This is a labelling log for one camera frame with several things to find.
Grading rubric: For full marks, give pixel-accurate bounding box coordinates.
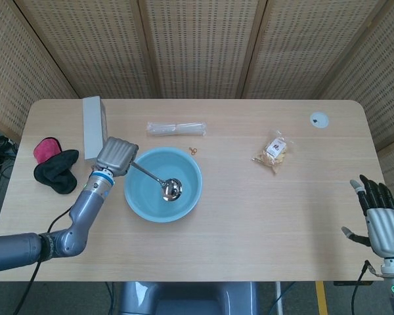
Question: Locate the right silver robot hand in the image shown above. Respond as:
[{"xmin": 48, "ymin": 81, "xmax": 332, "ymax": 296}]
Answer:
[{"xmin": 341, "ymin": 174, "xmax": 394, "ymax": 259}]

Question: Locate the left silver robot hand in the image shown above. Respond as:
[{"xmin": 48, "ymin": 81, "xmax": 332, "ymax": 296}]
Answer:
[{"xmin": 95, "ymin": 136, "xmax": 139, "ymax": 177}]

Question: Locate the metal ladle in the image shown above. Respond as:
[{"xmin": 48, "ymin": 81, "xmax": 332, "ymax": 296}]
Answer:
[{"xmin": 131, "ymin": 160, "xmax": 183, "ymax": 203}]

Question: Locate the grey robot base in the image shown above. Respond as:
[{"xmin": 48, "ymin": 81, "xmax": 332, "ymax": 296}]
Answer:
[{"xmin": 118, "ymin": 281, "xmax": 259, "ymax": 315}]

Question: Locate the light blue bowl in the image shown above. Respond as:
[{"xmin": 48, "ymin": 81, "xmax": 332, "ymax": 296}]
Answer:
[{"xmin": 123, "ymin": 147, "xmax": 204, "ymax": 224}]

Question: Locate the white rectangular box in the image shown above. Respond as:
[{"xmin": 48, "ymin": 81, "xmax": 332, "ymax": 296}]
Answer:
[{"xmin": 82, "ymin": 95, "xmax": 110, "ymax": 161}]

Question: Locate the black and pink cloth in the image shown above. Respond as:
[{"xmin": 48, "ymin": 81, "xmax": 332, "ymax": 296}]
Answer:
[{"xmin": 33, "ymin": 137, "xmax": 80, "ymax": 196}]

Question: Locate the clear plastic tube package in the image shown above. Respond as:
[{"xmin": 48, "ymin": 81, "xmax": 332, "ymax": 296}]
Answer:
[{"xmin": 146, "ymin": 121, "xmax": 207, "ymax": 137}]

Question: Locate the clear bag of snacks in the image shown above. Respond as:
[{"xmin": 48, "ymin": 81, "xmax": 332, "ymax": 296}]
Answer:
[{"xmin": 252, "ymin": 129, "xmax": 295, "ymax": 175}]

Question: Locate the woven folding screen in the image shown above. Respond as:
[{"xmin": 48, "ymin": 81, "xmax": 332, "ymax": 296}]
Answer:
[{"xmin": 0, "ymin": 0, "xmax": 394, "ymax": 194}]

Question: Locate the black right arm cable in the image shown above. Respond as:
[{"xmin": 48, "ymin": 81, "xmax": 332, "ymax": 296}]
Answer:
[{"xmin": 347, "ymin": 259, "xmax": 385, "ymax": 315}]

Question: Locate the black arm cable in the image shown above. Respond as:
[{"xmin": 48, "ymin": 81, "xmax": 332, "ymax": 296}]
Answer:
[
  {"xmin": 347, "ymin": 259, "xmax": 385, "ymax": 315},
  {"xmin": 12, "ymin": 207, "xmax": 76, "ymax": 315}
]

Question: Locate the white round cable grommet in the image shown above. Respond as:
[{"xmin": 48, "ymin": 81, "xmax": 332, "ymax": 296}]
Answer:
[{"xmin": 309, "ymin": 111, "xmax": 330, "ymax": 129}]

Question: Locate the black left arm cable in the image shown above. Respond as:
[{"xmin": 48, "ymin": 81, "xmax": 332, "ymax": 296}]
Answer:
[{"xmin": 12, "ymin": 207, "xmax": 76, "ymax": 315}]

